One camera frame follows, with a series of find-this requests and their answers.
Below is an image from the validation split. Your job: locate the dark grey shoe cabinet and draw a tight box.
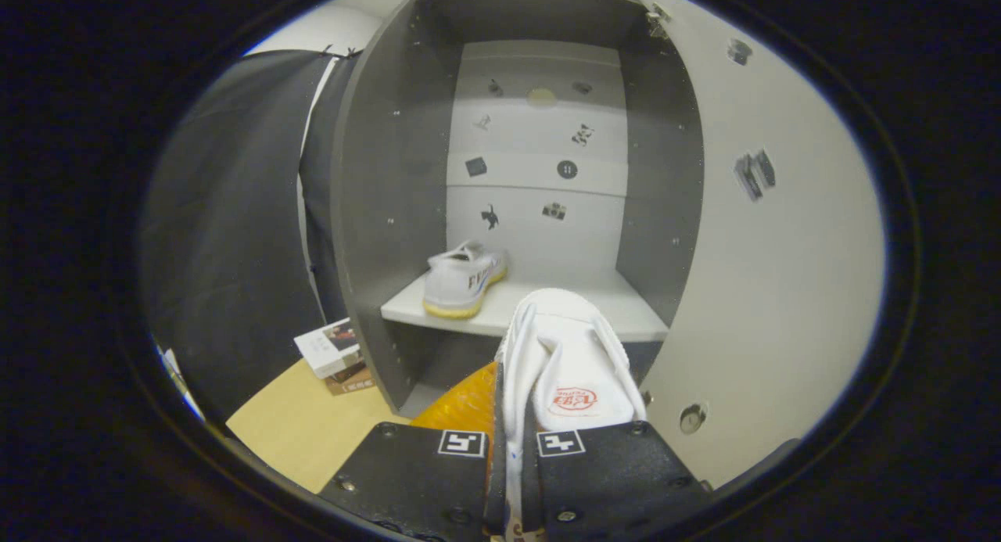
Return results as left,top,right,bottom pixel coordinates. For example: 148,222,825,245
330,0,705,419

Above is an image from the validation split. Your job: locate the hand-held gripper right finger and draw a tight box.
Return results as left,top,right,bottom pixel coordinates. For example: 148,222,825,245
520,421,712,542

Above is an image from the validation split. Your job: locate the brown book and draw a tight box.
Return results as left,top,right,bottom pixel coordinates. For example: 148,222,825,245
325,362,376,396

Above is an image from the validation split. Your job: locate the white canvas shoe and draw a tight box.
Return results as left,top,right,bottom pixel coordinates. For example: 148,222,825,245
494,288,648,542
422,239,509,320

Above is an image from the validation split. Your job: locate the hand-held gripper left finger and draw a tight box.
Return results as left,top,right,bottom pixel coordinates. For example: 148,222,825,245
317,361,509,542

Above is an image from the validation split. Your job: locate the light grey shoe cabinet door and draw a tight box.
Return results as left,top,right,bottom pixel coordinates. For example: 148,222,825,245
626,0,886,488

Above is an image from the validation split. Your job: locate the black backdrop cloth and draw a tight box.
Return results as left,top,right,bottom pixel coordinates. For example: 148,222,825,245
141,49,361,422

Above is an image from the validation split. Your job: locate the white book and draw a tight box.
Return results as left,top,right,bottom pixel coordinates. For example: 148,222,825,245
293,318,364,380

